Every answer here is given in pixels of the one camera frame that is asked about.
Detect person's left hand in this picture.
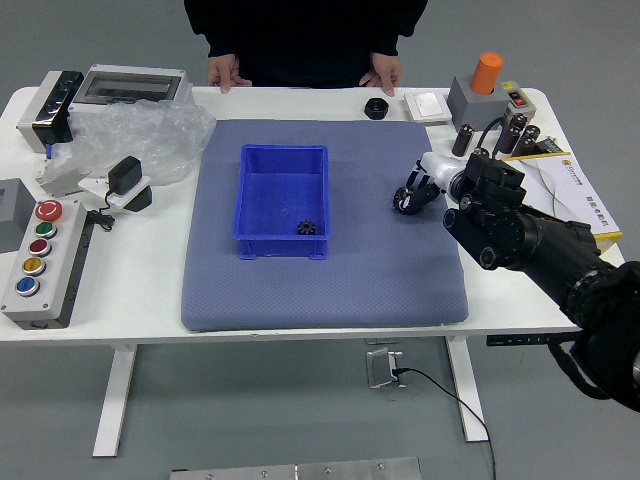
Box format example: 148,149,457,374
358,53,403,97

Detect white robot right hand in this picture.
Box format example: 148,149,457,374
393,152,467,213

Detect person's right hand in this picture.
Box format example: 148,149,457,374
206,54,253,95

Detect black hex nut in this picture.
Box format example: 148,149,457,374
363,97,390,120

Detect large black gear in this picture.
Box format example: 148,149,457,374
393,185,419,212

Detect blue plastic box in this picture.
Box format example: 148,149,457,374
232,144,331,261

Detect white box with clear lid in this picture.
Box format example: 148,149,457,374
67,63,194,114

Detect yellow and white cardboard box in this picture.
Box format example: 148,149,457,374
499,151,625,251

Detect grey box with black face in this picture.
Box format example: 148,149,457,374
16,69,85,154

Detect metal floor socket box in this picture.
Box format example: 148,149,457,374
365,347,407,390

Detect grey five-button control box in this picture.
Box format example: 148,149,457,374
0,198,96,330

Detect black cylindrical capacitor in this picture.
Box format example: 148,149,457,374
497,112,526,154
512,124,541,157
451,123,475,157

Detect grey square block holder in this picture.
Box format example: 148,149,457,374
445,74,510,130

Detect person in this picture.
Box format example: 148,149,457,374
183,0,430,89

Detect clear bubble wrap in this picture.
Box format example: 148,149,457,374
52,98,217,186

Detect orange cylinder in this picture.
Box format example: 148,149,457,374
470,50,504,95

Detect small black electronic module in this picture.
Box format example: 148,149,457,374
534,137,571,155

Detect black power adapter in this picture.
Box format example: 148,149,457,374
107,154,144,194

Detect grey-blue mat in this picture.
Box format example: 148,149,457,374
180,118,470,331

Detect black table control panel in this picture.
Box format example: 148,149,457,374
486,332,571,347

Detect small white bagged part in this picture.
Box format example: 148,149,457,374
34,142,94,197

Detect white table leg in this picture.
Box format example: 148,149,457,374
92,342,139,459
444,333,491,442

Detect grey hollow block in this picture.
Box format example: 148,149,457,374
0,177,39,254

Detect grey metal plate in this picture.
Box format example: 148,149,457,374
169,455,422,480

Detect white wall switch plate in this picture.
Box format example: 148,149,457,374
403,90,451,124

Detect white two-button switch box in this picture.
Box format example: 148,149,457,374
500,80,536,126

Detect black adapter cord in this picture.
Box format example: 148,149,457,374
87,187,117,232

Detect black floor cable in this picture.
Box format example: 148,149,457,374
392,367,496,480

